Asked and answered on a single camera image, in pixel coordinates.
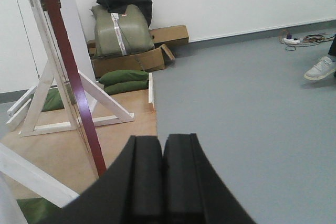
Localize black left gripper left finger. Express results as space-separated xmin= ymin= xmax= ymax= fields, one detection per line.
xmin=41 ymin=136 xmax=163 ymax=223

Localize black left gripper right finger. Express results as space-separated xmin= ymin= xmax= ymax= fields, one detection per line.
xmin=163 ymin=133 xmax=254 ymax=223

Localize brown wooden door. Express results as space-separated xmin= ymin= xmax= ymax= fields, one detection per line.
xmin=41 ymin=0 xmax=107 ymax=177

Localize plywood base board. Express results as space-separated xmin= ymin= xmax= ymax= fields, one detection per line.
xmin=1 ymin=90 xmax=157 ymax=194

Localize lower green sandbag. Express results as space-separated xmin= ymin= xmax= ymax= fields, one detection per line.
xmin=103 ymin=80 xmax=149 ymax=95

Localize upper green sandbag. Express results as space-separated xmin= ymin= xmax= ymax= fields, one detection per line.
xmin=99 ymin=70 xmax=149 ymax=85

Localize open cardboard box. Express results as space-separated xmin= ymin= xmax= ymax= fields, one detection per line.
xmin=91 ymin=44 xmax=175 ymax=78

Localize long cardboard box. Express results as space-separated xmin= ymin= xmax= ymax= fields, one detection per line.
xmin=149 ymin=25 xmax=189 ymax=47

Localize olive woven sack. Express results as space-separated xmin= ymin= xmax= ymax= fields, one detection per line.
xmin=91 ymin=4 xmax=154 ymax=57

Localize white power strip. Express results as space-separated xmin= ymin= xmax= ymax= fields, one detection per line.
xmin=282 ymin=38 xmax=301 ymax=45

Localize white sneaker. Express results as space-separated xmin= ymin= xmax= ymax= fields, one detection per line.
xmin=304 ymin=56 xmax=335 ymax=81

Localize green sandbag behind frame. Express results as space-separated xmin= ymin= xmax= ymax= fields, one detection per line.
xmin=42 ymin=88 xmax=64 ymax=112

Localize tangled floor cables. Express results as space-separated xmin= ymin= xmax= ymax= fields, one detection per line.
xmin=278 ymin=29 xmax=336 ymax=51

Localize thin steel guy wire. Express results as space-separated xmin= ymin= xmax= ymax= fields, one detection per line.
xmin=9 ymin=0 xmax=41 ymax=79

